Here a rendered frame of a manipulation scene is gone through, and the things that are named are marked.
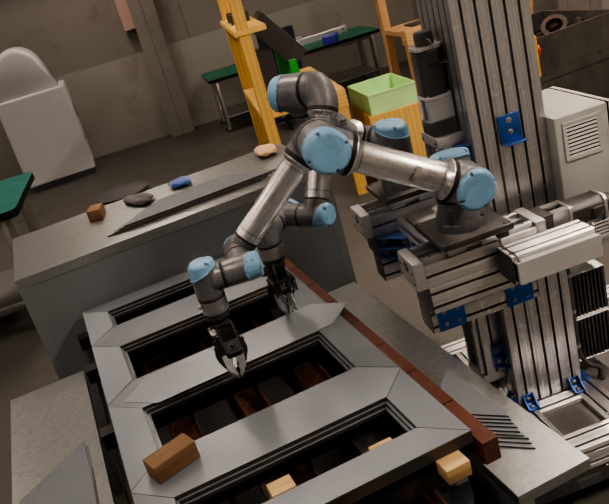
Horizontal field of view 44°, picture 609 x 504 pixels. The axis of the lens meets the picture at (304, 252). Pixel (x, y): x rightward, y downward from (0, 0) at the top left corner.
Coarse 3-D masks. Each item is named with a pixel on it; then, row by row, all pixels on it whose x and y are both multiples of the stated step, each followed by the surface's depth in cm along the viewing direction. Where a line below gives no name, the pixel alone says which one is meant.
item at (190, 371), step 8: (184, 360) 230; (192, 360) 229; (176, 368) 227; (184, 368) 226; (192, 368) 224; (200, 368) 223; (184, 376) 221; (192, 376) 220; (200, 376) 219; (208, 376) 218; (184, 384) 217; (192, 384) 216
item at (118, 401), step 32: (192, 320) 257; (128, 352) 251; (288, 352) 223; (128, 384) 226; (224, 384) 217; (352, 416) 184; (288, 448) 179; (448, 448) 165; (224, 480) 175; (384, 480) 161
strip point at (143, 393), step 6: (144, 378) 227; (138, 384) 224; (144, 384) 223; (138, 390) 221; (144, 390) 220; (150, 390) 219; (132, 396) 219; (138, 396) 218; (144, 396) 217; (150, 396) 216; (132, 402) 216; (138, 402) 215; (144, 402) 214; (150, 402) 213; (156, 402) 212
